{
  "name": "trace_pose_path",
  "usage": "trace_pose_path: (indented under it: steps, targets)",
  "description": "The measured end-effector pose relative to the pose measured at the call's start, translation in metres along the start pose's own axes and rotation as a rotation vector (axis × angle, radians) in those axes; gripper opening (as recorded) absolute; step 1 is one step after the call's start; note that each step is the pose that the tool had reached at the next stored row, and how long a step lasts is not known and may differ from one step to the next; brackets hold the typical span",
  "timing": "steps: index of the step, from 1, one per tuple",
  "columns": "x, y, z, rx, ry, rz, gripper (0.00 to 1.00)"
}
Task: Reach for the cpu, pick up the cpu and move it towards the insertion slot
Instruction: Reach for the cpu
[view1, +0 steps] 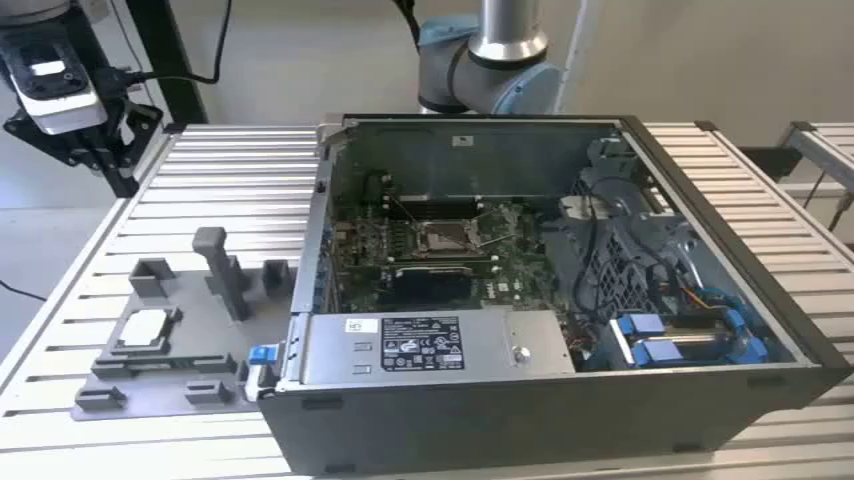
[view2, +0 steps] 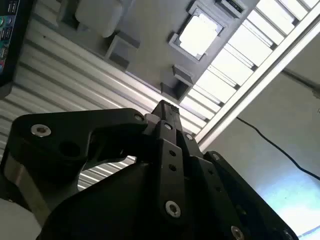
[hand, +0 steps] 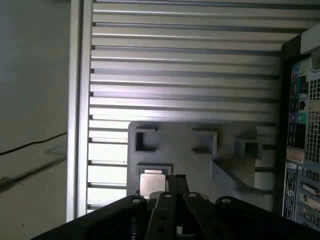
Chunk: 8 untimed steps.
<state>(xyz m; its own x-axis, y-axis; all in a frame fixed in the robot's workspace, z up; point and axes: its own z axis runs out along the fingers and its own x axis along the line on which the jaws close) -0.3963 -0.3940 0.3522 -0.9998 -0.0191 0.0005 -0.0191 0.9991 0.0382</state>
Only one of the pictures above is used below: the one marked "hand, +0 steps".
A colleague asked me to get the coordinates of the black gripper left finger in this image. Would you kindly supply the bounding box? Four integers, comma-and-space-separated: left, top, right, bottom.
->
31, 174, 178, 240

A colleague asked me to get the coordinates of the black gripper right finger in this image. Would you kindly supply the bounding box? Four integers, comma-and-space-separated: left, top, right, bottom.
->
176, 174, 320, 240

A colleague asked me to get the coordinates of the silver square CPU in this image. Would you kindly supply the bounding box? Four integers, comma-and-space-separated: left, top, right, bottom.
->
139, 173, 168, 201

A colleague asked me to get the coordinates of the grey plastic parts rack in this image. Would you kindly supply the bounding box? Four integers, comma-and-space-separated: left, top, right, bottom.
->
126, 121, 275, 213

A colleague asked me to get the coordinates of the black open PC case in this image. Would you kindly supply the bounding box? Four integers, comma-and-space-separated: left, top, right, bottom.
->
279, 24, 320, 237

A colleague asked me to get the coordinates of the thin black floor cable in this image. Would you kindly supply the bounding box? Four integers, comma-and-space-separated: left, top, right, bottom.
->
0, 131, 68, 156

